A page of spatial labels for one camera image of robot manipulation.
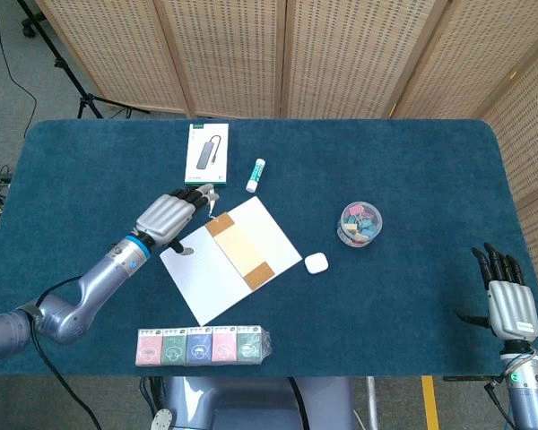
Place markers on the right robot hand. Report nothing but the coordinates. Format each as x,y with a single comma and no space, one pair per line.
513,309

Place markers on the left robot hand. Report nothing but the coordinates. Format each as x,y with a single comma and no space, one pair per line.
163,217

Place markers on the brown and cream paper bookmark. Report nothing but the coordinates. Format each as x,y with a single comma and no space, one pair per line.
240,248

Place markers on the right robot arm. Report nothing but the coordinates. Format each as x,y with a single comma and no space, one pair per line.
526,394

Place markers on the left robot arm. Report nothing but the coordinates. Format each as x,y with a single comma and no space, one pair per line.
85,295

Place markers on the open lined notebook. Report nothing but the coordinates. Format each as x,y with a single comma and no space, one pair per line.
202,282

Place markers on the white green USB hub box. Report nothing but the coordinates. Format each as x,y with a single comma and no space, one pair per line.
206,154

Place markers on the white green glue stick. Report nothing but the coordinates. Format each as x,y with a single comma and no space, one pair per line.
255,175

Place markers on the wrapped pocket tissue multipack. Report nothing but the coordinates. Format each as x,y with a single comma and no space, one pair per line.
197,347

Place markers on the black tripod stand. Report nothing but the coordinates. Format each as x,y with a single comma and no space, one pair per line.
83,96

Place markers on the white earbuds case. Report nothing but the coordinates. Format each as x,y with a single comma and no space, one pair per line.
316,263

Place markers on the clear jar of binder clips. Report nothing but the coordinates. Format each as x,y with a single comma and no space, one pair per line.
359,224

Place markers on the blue table cloth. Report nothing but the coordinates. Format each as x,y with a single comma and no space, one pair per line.
385,157

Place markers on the blue-grey robot torso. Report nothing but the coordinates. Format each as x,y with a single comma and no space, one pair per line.
251,403

